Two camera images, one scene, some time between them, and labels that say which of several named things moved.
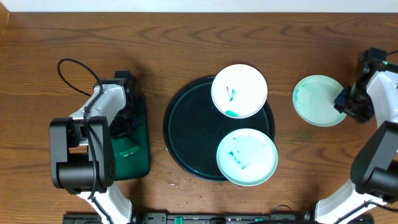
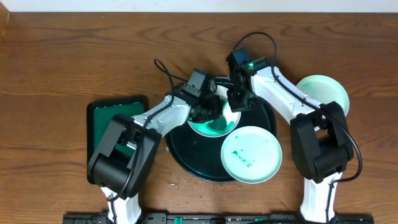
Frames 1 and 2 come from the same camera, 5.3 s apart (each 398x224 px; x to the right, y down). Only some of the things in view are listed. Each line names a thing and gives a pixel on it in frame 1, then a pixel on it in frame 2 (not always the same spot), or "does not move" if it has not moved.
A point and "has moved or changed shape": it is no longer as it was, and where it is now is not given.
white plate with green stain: [239, 91] has moved or changed shape
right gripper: [360, 116] to [251, 106]
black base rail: [163, 218] does not move
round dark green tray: [193, 128] does not move
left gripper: [125, 123] to [204, 111]
